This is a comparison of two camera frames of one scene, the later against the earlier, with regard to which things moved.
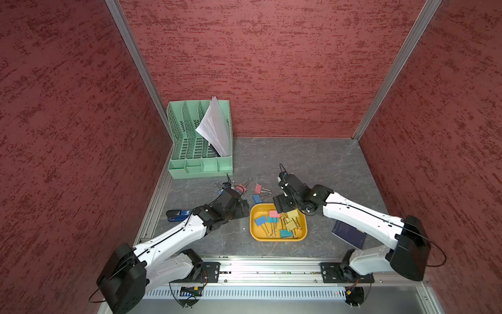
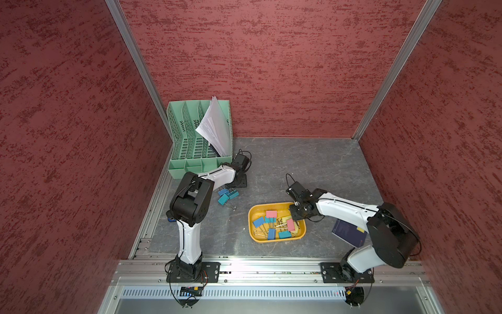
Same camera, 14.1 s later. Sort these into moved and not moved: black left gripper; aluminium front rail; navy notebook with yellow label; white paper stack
Moved: black left gripper
Not moved: white paper stack; aluminium front rail; navy notebook with yellow label
